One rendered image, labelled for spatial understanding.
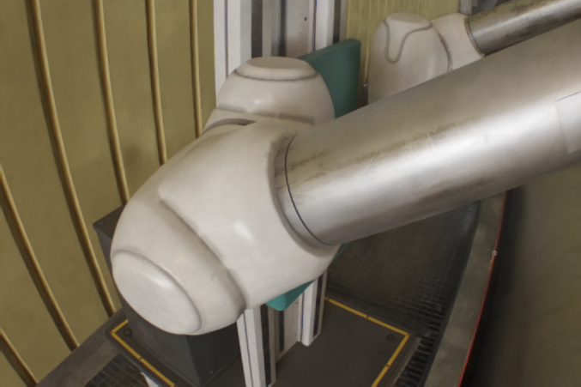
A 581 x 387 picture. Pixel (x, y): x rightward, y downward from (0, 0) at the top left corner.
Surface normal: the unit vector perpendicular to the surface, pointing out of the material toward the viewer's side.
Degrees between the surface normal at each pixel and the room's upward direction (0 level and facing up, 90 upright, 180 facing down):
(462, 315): 1
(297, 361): 0
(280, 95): 49
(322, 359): 0
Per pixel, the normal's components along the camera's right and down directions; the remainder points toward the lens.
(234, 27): -0.57, 0.41
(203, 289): 0.34, 0.18
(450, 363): 0.00, -0.86
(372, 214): -0.21, 0.66
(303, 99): 0.54, -0.11
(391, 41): -0.61, 0.07
